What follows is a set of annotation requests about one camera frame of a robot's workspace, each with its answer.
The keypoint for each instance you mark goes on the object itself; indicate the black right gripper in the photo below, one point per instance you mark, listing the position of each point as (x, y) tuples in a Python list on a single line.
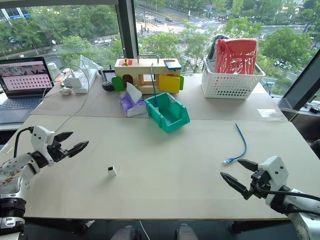
[(260, 183)]

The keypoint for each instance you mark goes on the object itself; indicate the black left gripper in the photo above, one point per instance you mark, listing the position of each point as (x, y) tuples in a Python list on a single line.
[(57, 151)]

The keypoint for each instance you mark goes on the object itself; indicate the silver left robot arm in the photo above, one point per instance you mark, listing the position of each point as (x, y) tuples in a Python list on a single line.
[(15, 172)]

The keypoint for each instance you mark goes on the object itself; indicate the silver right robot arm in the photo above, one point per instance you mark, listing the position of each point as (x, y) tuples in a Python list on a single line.
[(300, 217)]

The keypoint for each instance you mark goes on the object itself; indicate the small white connector block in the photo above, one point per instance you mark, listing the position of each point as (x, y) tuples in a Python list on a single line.
[(112, 171)]

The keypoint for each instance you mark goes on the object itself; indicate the beige striped shell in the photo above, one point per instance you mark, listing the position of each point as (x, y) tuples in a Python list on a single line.
[(66, 91)]

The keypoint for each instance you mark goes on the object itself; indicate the black table leg bar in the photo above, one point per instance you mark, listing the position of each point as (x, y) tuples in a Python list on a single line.
[(260, 226), (55, 223)]

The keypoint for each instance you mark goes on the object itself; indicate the white charger block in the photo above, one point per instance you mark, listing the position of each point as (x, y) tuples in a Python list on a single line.
[(74, 82)]

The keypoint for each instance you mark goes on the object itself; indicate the white power strip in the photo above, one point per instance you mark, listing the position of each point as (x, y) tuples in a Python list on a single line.
[(88, 78)]

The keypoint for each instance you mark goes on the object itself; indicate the black rounded puck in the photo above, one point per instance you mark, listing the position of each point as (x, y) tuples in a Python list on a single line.
[(108, 86)]

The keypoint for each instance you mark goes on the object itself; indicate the purple white tissue pack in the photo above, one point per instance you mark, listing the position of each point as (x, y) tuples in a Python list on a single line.
[(131, 103)]

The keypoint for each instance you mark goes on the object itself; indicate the clear bottle with white cap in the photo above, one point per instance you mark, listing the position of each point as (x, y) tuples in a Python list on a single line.
[(53, 71)]

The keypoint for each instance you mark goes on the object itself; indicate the black handheld device with screen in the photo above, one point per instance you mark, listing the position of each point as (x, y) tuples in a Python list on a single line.
[(109, 75)]

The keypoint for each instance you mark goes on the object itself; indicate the dark grey rounded shape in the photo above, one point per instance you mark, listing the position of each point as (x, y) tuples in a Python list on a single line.
[(187, 232), (125, 233)]

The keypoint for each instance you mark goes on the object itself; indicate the clear triangular plastic stand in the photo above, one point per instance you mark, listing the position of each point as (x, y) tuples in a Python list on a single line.
[(88, 63)]

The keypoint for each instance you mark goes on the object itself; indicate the dark laptop with lit screen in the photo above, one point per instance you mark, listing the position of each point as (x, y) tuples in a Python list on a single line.
[(23, 77)]

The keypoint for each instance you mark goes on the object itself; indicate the green plastic storage bin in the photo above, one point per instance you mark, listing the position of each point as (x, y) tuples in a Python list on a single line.
[(175, 120)]

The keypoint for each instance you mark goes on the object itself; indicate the white perforated plastic basket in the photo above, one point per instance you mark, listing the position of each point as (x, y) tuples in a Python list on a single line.
[(230, 85)]

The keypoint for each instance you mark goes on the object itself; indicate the wooden latch box coloured doors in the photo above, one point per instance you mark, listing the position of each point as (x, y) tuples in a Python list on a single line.
[(147, 71)]

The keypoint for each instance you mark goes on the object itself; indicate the red package in plastic wrap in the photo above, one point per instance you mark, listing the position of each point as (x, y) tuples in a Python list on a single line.
[(236, 56)]

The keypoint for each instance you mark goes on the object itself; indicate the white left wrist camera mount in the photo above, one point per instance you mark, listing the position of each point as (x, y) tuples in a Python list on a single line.
[(40, 135)]

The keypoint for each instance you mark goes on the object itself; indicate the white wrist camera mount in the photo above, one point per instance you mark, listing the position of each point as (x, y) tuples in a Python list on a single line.
[(275, 170), (40, 135)]

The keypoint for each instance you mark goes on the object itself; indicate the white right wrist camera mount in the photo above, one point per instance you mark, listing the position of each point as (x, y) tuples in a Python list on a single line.
[(275, 170)]

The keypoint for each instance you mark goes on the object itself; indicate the black slanted window frame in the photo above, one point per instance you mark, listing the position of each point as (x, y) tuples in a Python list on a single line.
[(303, 80)]

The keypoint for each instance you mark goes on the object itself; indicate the black window frame pillar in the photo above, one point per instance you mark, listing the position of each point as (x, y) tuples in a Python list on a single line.
[(127, 27)]

